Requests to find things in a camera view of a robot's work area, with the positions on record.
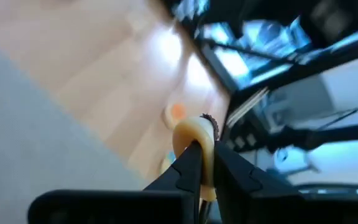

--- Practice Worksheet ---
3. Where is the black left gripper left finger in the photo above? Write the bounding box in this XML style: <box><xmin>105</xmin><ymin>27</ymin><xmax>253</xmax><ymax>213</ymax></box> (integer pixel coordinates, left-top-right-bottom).
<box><xmin>28</xmin><ymin>139</ymin><xmax>204</xmax><ymax>224</ymax></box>

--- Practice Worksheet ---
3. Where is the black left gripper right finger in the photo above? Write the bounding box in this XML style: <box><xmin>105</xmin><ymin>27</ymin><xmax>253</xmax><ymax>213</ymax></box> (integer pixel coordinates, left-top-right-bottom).
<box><xmin>213</xmin><ymin>141</ymin><xmax>358</xmax><ymax>224</ymax></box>

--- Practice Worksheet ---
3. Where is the large blue donut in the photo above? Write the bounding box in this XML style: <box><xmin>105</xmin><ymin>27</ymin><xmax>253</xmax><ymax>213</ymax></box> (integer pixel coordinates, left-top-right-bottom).
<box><xmin>159</xmin><ymin>151</ymin><xmax>177</xmax><ymax>175</ymax></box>

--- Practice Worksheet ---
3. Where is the small chocolate donut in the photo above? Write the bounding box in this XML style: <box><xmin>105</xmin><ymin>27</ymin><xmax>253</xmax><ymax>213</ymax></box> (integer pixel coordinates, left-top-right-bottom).
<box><xmin>172</xmin><ymin>113</ymin><xmax>220</xmax><ymax>202</ymax></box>

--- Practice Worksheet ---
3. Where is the small orange donut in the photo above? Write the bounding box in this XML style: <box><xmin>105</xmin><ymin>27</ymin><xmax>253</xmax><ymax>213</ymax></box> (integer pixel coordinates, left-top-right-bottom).
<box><xmin>162</xmin><ymin>102</ymin><xmax>188</xmax><ymax>130</ymax></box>

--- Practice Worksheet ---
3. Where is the grey woven placemat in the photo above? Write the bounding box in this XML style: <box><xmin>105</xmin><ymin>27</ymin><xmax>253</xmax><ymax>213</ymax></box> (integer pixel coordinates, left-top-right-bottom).
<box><xmin>0</xmin><ymin>39</ymin><xmax>150</xmax><ymax>224</ymax></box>

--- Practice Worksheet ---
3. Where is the silver metal bracket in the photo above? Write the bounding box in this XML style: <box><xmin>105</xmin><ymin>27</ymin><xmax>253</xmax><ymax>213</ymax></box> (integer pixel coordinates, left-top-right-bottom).
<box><xmin>227</xmin><ymin>88</ymin><xmax>270</xmax><ymax>127</ymax></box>

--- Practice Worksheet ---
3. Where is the black aluminium table frame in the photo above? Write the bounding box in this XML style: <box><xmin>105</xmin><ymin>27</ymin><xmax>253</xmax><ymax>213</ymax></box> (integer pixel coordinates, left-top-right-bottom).
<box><xmin>163</xmin><ymin>0</ymin><xmax>358</xmax><ymax>156</ymax></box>

